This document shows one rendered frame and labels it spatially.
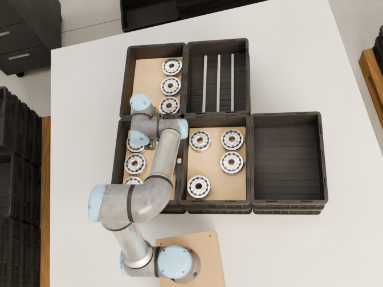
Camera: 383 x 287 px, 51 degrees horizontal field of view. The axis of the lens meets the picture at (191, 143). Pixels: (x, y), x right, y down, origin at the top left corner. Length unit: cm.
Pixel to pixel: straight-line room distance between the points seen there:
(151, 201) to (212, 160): 67
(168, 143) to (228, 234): 63
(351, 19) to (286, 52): 113
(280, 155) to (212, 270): 57
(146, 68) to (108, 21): 146
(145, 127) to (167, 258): 49
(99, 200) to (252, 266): 85
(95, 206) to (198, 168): 70
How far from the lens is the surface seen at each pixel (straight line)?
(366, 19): 327
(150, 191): 120
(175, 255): 154
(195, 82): 199
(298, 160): 180
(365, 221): 190
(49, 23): 331
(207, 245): 175
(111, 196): 121
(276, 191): 175
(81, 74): 239
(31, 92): 343
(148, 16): 306
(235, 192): 175
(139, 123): 152
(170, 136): 142
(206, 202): 165
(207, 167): 180
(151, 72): 208
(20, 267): 254
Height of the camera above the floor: 252
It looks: 66 degrees down
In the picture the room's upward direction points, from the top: 25 degrees counter-clockwise
